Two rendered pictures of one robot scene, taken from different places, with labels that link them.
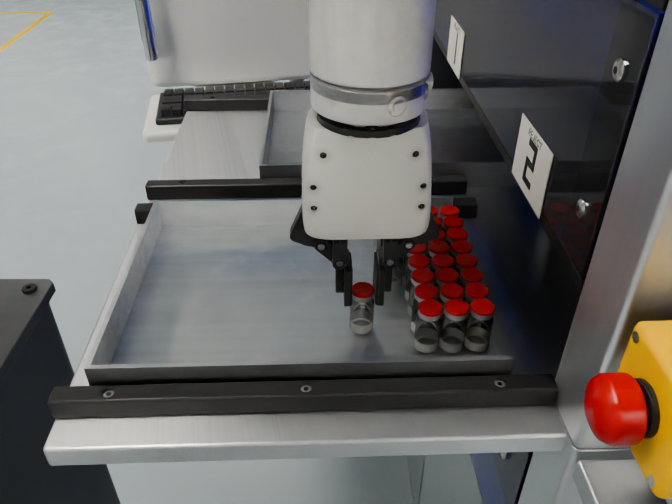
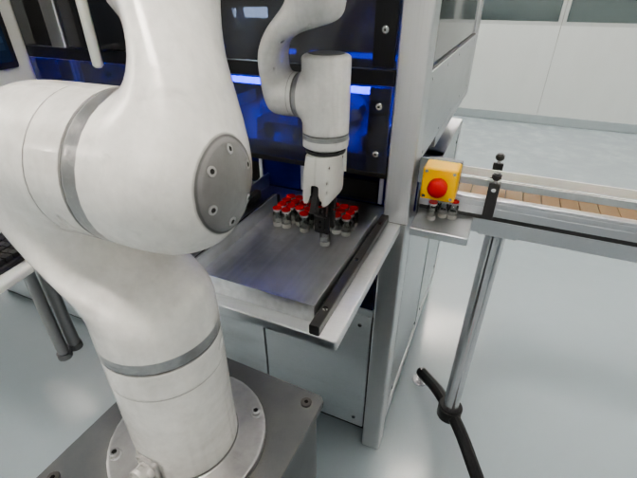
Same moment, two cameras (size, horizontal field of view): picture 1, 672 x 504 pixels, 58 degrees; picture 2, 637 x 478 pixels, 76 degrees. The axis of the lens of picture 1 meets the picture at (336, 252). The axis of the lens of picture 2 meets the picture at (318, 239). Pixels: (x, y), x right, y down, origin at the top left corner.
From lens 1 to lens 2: 0.66 m
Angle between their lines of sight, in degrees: 53
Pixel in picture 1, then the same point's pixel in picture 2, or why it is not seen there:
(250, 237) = (233, 255)
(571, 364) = (391, 203)
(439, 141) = not seen: hidden behind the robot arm
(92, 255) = not seen: outside the picture
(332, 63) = (336, 129)
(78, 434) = (333, 329)
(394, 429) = (379, 253)
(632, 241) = (409, 149)
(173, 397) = (340, 290)
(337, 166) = (332, 171)
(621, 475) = (418, 223)
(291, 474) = not seen: hidden behind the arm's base
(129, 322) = (267, 303)
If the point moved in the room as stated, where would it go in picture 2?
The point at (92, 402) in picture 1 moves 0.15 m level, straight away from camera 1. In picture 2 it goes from (327, 314) to (233, 320)
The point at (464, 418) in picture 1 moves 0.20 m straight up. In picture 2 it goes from (383, 239) to (391, 150)
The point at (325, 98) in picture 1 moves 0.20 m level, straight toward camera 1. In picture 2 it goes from (333, 144) to (450, 161)
